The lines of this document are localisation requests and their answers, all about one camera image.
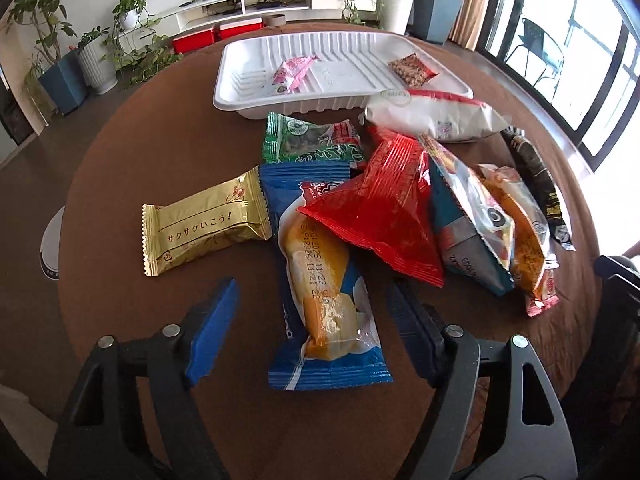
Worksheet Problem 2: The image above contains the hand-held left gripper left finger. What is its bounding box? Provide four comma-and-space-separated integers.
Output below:
47, 277, 241, 480

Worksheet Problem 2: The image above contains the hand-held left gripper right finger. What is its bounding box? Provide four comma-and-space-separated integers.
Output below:
387, 280, 581, 480

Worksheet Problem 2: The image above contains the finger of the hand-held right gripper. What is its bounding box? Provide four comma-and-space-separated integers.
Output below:
594, 255, 640, 286

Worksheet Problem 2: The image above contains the small white orange packet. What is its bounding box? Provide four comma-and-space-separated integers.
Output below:
525, 255, 560, 318

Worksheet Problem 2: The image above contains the blue bread packet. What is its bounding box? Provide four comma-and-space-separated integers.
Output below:
259, 162, 393, 391

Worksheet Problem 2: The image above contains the orange snack packet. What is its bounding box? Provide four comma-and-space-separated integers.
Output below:
472, 162, 558, 306

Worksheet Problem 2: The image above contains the gold wafer packet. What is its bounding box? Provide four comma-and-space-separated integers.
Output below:
141, 167, 273, 277

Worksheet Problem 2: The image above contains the teal chip bag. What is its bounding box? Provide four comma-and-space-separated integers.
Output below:
417, 135, 517, 296

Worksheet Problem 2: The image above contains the black snack packet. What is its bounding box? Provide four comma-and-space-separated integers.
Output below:
501, 127, 577, 252

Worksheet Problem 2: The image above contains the green snack packet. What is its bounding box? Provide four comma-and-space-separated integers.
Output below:
262, 111, 368, 170

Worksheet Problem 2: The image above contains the white and red snack bag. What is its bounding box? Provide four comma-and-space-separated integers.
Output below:
361, 87, 512, 145

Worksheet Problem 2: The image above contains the white plastic tray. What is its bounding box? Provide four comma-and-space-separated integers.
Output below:
212, 30, 474, 121

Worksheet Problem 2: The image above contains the white round stool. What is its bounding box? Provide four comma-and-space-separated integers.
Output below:
38, 205, 67, 281

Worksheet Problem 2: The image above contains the black outdoor chair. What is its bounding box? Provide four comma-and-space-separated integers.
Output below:
506, 17, 566, 87

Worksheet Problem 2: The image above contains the brown nut snack packet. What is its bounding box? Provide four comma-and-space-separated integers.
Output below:
388, 53, 440, 87

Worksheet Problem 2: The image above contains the pink cartoon snack packet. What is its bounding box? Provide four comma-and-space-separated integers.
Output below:
271, 54, 320, 95

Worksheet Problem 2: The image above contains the plant in white ribbed pot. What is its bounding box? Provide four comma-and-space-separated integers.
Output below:
76, 26, 119, 95

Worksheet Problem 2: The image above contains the blue square plant pot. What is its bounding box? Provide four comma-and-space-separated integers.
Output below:
39, 51, 89, 114

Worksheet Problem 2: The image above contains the red storage box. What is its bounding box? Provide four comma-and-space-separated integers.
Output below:
217, 18, 264, 41
172, 29, 217, 55

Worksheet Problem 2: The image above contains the beige curtain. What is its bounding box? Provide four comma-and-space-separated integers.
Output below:
449, 0, 497, 52

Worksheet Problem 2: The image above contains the plant in grey square pot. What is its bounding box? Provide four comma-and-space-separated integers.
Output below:
412, 0, 467, 44

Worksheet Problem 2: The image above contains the trailing plant in white pot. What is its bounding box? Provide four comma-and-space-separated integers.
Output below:
106, 0, 185, 83

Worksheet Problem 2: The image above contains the white tv stand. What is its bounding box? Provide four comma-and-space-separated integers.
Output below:
149, 0, 381, 37

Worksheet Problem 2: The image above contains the tall leafy plant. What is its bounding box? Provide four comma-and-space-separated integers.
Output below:
7, 0, 71, 68

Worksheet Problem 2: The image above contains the black window frame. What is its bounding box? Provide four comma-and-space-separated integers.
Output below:
476, 0, 640, 172

